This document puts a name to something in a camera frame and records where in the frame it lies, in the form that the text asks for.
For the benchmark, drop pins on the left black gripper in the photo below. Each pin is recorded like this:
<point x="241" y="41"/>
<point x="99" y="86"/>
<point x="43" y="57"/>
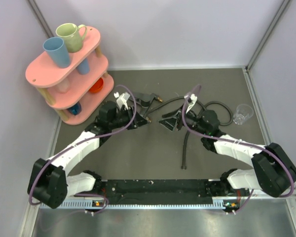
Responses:
<point x="138" y="121"/>

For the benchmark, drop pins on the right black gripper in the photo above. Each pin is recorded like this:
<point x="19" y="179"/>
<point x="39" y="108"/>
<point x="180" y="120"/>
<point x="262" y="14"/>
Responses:
<point x="170" y="120"/>

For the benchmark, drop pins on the black fitting with brass connectors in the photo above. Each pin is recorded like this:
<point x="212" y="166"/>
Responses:
<point x="145" y="101"/>

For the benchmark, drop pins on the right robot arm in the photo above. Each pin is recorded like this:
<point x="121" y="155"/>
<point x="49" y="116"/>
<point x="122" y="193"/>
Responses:
<point x="271" y="169"/>

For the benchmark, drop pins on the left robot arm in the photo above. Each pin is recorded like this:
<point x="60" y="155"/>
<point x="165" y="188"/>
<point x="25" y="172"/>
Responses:
<point x="50" y="182"/>

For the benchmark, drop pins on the orange bowl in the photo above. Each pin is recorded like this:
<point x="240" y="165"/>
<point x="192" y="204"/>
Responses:
<point x="97" y="86"/>

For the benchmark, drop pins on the dark blue cup bottom shelf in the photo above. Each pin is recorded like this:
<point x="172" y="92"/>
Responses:
<point x="75" y="109"/>

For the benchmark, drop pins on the pink three-tier shelf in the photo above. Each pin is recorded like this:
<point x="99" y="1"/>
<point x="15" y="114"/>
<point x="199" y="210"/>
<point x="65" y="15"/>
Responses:
<point x="44" y="74"/>

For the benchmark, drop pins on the small blue cup middle shelf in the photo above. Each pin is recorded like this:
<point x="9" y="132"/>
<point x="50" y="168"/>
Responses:
<point x="83" y="67"/>

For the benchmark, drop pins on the translucent pink cup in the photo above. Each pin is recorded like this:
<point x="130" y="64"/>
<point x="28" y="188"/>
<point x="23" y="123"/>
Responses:
<point x="63" y="86"/>

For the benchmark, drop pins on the clear plastic cup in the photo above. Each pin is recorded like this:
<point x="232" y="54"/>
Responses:
<point x="243" y="113"/>

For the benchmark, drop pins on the green ceramic mug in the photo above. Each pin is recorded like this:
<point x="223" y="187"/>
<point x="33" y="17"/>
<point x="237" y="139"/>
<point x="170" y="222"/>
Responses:
<point x="72" y="35"/>

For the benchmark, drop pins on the blue plastic tumbler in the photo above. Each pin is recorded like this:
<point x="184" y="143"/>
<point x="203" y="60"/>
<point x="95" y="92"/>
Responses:
<point x="56" y="49"/>

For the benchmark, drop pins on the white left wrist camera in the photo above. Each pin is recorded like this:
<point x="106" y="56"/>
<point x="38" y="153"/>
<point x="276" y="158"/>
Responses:
<point x="121" y="100"/>

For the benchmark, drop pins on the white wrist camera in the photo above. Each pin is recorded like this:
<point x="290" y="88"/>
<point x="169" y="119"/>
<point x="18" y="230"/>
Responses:
<point x="190" y="101"/>
<point x="121" y="100"/>

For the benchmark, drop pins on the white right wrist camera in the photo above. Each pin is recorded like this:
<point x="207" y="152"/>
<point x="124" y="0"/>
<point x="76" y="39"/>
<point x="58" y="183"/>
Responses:
<point x="190" y="101"/>

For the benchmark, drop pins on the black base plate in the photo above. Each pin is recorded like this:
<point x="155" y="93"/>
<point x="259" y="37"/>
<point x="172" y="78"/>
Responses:
<point x="155" y="192"/>

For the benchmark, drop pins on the grey slotted cable duct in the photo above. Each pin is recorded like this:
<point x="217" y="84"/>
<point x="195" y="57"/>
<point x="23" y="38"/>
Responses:
<point x="82" y="203"/>

